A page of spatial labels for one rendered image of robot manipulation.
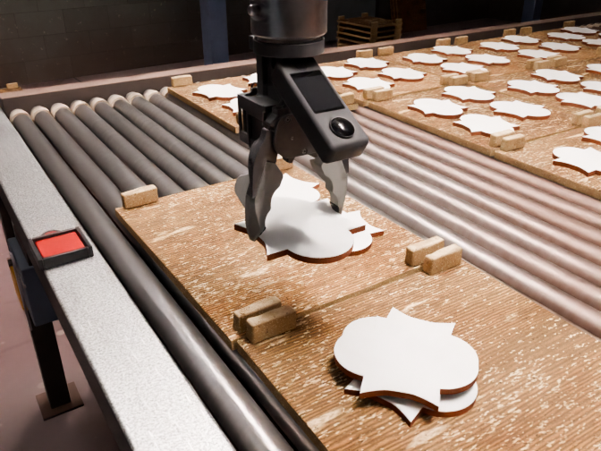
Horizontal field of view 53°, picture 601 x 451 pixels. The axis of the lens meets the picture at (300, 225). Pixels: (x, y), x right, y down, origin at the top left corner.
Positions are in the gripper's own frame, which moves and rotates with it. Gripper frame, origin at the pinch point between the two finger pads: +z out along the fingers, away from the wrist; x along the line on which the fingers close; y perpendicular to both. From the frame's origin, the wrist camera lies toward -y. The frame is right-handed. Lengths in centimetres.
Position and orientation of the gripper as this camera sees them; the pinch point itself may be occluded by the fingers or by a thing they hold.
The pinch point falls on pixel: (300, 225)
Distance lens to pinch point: 67.0
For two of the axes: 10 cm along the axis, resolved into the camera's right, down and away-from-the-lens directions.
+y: -5.3, -3.8, 7.5
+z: 0.0, 8.9, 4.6
